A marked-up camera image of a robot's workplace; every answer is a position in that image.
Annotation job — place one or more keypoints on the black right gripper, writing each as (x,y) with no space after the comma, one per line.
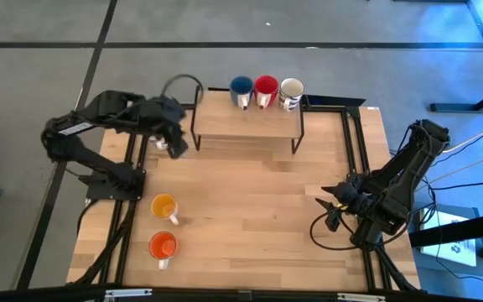
(356,197)

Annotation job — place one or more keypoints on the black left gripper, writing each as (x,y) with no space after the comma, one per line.
(162,115)

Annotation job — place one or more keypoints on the plain white mug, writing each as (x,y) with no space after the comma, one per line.
(160,144)

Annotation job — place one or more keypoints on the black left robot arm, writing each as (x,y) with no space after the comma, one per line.
(78,153)

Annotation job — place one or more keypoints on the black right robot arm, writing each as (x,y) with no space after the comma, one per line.
(409,168)

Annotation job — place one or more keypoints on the black angled plate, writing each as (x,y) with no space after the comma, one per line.
(333,101)

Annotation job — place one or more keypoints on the white navy patterned mug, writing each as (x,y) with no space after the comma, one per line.
(292,88)

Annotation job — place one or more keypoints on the white box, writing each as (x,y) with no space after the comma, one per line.
(449,245)

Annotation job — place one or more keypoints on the black overhead beam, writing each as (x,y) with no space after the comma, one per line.
(241,295)

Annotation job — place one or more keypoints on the black metal stand bar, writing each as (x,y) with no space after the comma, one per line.
(459,230)

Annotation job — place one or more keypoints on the black aluminium table frame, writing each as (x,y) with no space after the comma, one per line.
(352,138)

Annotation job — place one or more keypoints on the wooden shelf black metal frame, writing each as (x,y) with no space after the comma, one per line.
(245,121)

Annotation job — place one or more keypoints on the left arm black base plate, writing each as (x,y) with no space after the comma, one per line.
(99,194)

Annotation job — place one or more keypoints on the silver metal bracket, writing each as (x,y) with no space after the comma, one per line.
(128,293)
(361,298)

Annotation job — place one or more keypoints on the black metal floor frame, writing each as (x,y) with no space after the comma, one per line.
(482,33)

